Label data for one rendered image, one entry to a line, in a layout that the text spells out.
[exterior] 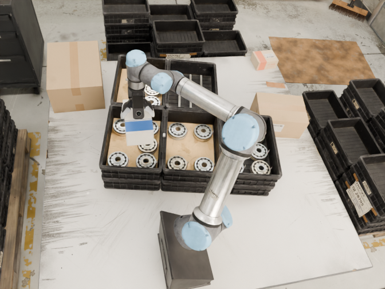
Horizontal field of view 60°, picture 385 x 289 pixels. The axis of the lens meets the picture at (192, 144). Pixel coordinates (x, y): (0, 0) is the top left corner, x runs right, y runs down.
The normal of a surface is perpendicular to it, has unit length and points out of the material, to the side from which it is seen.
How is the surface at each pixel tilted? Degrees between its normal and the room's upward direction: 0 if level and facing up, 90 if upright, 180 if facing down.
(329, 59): 0
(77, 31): 0
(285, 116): 0
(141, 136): 90
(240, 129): 46
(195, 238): 61
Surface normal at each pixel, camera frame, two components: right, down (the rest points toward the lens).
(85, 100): 0.22, 0.81
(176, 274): 0.76, -0.49
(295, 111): 0.12, -0.57
